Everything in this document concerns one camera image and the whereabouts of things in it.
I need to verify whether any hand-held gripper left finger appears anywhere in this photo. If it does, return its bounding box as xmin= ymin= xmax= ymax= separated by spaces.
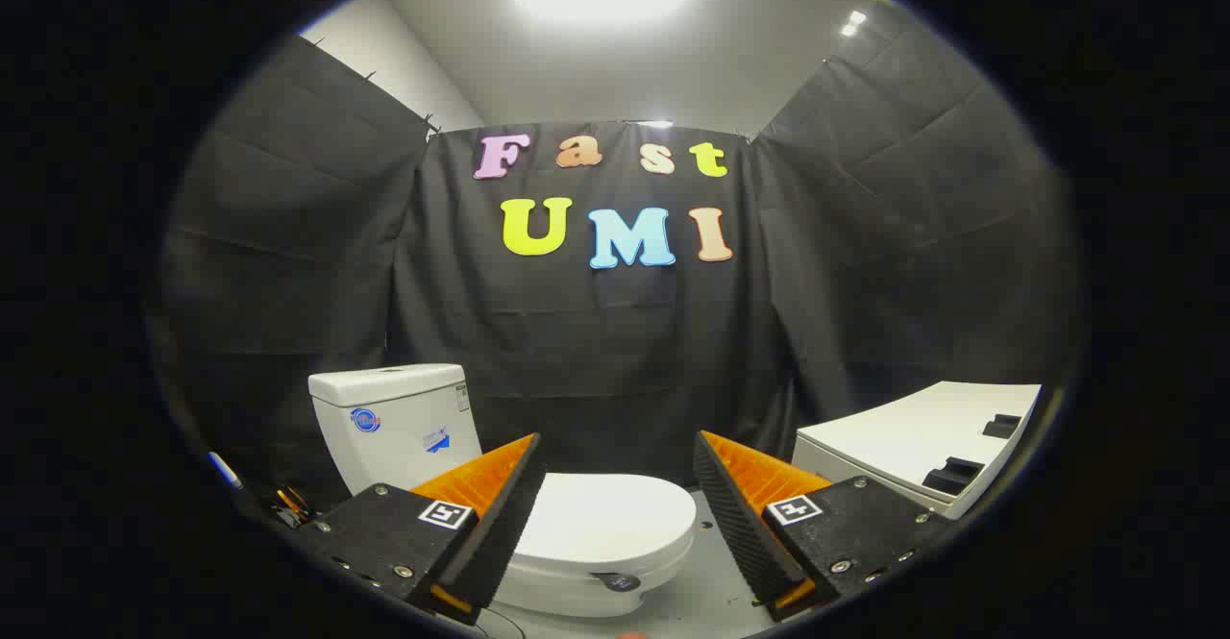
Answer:
xmin=286 ymin=432 xmax=549 ymax=627

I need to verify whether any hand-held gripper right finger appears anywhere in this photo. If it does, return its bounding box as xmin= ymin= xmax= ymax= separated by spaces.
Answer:
xmin=692 ymin=430 xmax=952 ymax=623

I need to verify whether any white toilet lid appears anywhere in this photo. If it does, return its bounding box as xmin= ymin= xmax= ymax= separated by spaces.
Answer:
xmin=514 ymin=472 xmax=698 ymax=571

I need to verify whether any white toilet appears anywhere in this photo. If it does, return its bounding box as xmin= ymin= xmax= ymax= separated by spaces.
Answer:
xmin=307 ymin=363 xmax=698 ymax=619

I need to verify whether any black backdrop cloth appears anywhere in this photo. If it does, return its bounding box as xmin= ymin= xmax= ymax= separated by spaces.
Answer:
xmin=144 ymin=32 xmax=1082 ymax=525

